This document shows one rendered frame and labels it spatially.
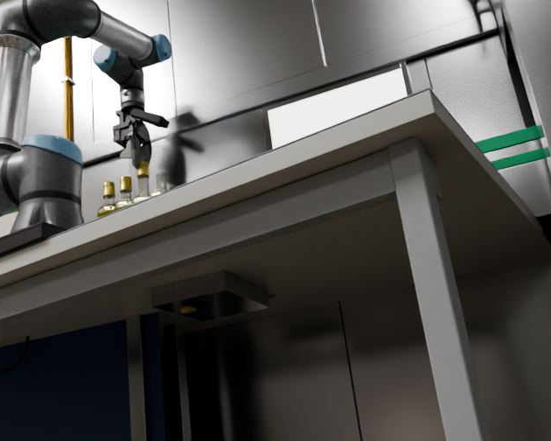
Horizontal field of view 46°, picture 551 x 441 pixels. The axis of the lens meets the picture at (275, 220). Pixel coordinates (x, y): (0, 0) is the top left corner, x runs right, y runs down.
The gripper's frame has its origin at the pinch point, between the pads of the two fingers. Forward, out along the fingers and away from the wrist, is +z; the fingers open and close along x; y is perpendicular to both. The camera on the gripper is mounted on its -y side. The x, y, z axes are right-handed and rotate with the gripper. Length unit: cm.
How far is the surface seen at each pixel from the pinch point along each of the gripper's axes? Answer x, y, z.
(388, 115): 73, -82, 45
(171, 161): -11.8, -3.1, -5.2
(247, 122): -12.0, -29.2, -10.4
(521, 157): 4, -99, 29
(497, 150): 4, -94, 25
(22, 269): 61, -13, 47
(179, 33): -15, -8, -52
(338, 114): -12, -56, -4
